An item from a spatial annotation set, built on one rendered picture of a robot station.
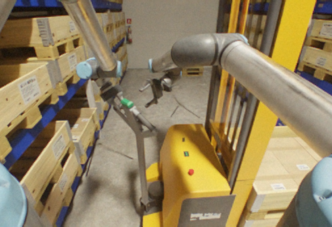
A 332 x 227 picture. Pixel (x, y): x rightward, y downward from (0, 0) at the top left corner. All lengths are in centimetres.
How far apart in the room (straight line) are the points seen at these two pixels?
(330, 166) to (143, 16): 654
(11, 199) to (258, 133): 107
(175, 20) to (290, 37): 588
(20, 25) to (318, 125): 196
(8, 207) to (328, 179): 35
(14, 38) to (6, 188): 180
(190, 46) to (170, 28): 602
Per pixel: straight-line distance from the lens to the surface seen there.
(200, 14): 684
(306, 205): 27
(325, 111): 47
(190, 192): 126
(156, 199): 184
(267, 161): 190
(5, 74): 204
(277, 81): 52
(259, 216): 172
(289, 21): 96
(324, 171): 28
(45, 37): 187
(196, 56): 68
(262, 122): 110
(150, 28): 667
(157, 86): 123
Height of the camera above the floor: 189
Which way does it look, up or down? 30 degrees down
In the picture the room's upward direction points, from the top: straight up
